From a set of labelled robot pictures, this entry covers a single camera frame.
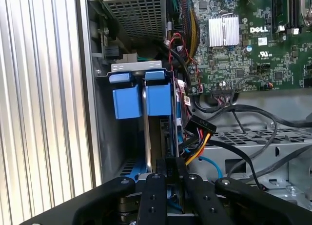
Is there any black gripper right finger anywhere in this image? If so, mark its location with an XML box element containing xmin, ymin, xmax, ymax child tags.
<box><xmin>175</xmin><ymin>158</ymin><xmax>312</xmax><ymax>225</ymax></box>

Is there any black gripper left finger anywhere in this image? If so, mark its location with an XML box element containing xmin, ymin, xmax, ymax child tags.
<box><xmin>20</xmin><ymin>158</ymin><xmax>169</xmax><ymax>225</ymax></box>

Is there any blue SATA wire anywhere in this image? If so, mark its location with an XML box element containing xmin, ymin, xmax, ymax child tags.
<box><xmin>168</xmin><ymin>133</ymin><xmax>224</xmax><ymax>207</ymax></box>

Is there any yellow red black power wire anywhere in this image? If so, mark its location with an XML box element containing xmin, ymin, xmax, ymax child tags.
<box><xmin>165</xmin><ymin>114</ymin><xmax>217</xmax><ymax>186</ymax></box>

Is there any hard disk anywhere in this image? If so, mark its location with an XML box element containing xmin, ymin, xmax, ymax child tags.
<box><xmin>141</xmin><ymin>70</ymin><xmax>176</xmax><ymax>174</ymax></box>

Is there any empty blue disk carrier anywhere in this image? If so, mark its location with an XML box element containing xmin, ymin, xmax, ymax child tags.
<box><xmin>109</xmin><ymin>72</ymin><xmax>147</xmax><ymax>181</ymax></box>

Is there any metal disk bay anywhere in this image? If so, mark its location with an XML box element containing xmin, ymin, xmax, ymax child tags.
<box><xmin>94</xmin><ymin>60</ymin><xmax>178</xmax><ymax>182</ymax></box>

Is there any grey open PC case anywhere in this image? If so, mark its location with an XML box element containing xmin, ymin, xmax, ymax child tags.
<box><xmin>74</xmin><ymin>0</ymin><xmax>312</xmax><ymax>225</ymax></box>

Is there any green motherboard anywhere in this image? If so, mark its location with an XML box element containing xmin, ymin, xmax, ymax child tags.
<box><xmin>168</xmin><ymin>0</ymin><xmax>312</xmax><ymax>97</ymax></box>

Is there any silver finned heatsink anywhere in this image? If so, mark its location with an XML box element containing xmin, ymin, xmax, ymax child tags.
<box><xmin>208</xmin><ymin>14</ymin><xmax>240</xmax><ymax>48</ymax></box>

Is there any silver power supply unit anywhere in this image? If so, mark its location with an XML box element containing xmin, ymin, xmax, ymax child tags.
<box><xmin>89</xmin><ymin>0</ymin><xmax>169</xmax><ymax>44</ymax></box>

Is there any black RAM slot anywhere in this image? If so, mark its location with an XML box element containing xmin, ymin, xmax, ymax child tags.
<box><xmin>286</xmin><ymin>0</ymin><xmax>294</xmax><ymax>36</ymax></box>
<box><xmin>292</xmin><ymin>0</ymin><xmax>301</xmax><ymax>36</ymax></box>
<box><xmin>278</xmin><ymin>0</ymin><xmax>287</xmax><ymax>35</ymax></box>
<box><xmin>272</xmin><ymin>0</ymin><xmax>280</xmax><ymax>33</ymax></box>

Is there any CPU socket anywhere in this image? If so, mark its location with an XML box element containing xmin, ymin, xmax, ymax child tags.
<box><xmin>301</xmin><ymin>0</ymin><xmax>312</xmax><ymax>27</ymax></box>

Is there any thick black cable with tie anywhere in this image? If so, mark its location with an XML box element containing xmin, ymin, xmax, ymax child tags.
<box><xmin>192</xmin><ymin>95</ymin><xmax>312</xmax><ymax>128</ymax></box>

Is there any braided power supply wire bundle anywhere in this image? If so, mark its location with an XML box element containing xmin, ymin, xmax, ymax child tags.
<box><xmin>170</xmin><ymin>0</ymin><xmax>202</xmax><ymax>64</ymax></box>

